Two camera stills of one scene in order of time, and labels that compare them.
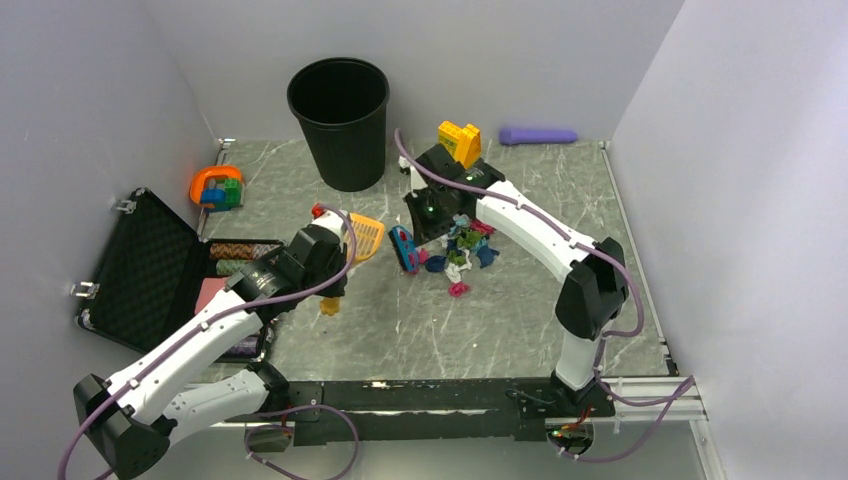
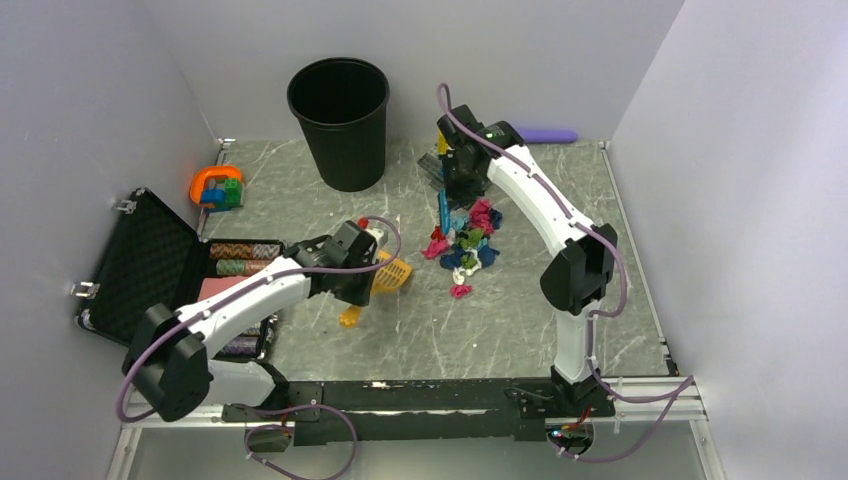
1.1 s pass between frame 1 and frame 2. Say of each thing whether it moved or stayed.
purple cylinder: stayed
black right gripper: moved
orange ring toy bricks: stayed
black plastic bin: stayed
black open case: stayed
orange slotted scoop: moved
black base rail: stayed
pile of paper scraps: stayed
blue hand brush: moved
